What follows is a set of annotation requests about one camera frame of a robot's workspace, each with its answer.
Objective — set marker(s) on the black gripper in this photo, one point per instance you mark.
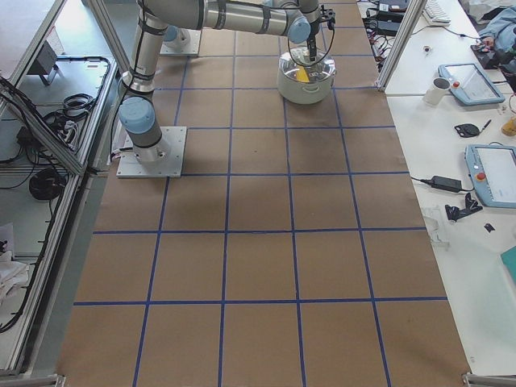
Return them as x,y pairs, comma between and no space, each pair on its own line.
311,43

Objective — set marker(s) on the yellow corn cob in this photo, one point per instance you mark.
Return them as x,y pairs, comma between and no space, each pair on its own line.
302,75

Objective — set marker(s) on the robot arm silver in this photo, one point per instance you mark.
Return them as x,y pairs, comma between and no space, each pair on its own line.
295,20

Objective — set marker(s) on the pale green electric pot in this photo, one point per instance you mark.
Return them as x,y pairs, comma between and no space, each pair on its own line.
321,74

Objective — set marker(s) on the white mug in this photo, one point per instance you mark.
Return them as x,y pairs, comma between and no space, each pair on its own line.
439,87

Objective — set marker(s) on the teach pendant far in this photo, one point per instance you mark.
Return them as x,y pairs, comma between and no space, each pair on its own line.
470,85

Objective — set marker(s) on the teach pendant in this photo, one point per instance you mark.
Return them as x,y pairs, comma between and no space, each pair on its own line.
492,171
470,85

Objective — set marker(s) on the black power brick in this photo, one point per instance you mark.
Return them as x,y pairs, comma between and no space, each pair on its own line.
446,183

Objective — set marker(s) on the black pen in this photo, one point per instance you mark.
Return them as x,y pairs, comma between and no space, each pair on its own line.
486,125

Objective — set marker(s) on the teach pendant near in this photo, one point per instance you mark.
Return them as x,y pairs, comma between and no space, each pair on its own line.
492,171

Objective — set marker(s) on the aluminium frame post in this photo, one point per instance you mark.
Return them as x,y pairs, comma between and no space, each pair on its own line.
413,13

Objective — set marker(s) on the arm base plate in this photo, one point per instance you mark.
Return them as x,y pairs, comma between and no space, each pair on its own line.
162,160
181,42

